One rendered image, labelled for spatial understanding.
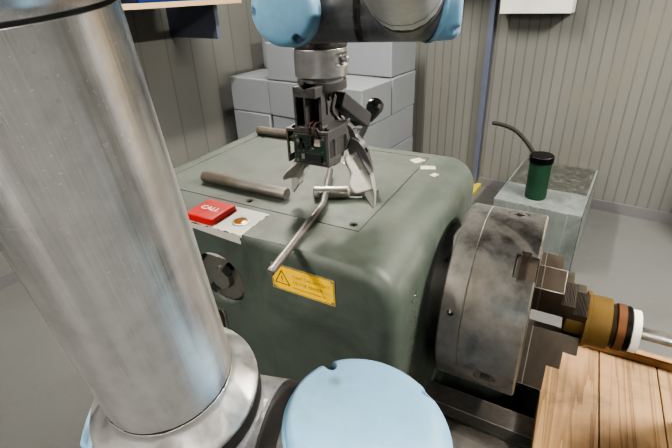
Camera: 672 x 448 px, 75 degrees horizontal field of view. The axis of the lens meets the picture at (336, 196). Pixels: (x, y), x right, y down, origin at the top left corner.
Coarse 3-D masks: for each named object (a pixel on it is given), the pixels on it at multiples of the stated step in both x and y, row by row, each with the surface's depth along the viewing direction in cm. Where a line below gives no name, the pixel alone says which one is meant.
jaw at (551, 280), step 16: (528, 256) 66; (528, 272) 64; (544, 272) 65; (560, 272) 64; (544, 288) 64; (560, 288) 63; (576, 288) 67; (544, 304) 69; (560, 304) 66; (576, 304) 68; (576, 320) 70
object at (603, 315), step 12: (600, 300) 70; (612, 300) 70; (588, 312) 69; (600, 312) 69; (612, 312) 68; (624, 312) 68; (564, 324) 71; (576, 324) 70; (588, 324) 68; (600, 324) 68; (612, 324) 68; (624, 324) 67; (588, 336) 69; (600, 336) 68; (612, 336) 68; (624, 336) 67; (600, 348) 70; (612, 348) 69; (624, 348) 68
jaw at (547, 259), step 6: (546, 252) 85; (546, 258) 84; (552, 258) 83; (558, 258) 83; (564, 258) 83; (540, 264) 82; (546, 264) 82; (552, 264) 82; (558, 264) 82; (570, 276) 79; (570, 282) 77; (582, 288) 76
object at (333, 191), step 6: (318, 186) 77; (324, 186) 77; (330, 186) 77; (336, 186) 76; (342, 186) 76; (348, 186) 77; (318, 192) 76; (330, 192) 76; (336, 192) 76; (342, 192) 76; (348, 192) 76; (378, 192) 76
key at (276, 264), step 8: (328, 168) 85; (328, 176) 82; (328, 184) 79; (320, 200) 74; (320, 208) 71; (312, 216) 68; (304, 224) 66; (296, 232) 64; (304, 232) 65; (296, 240) 63; (288, 248) 61; (280, 256) 59; (272, 264) 57; (280, 264) 58; (272, 272) 57
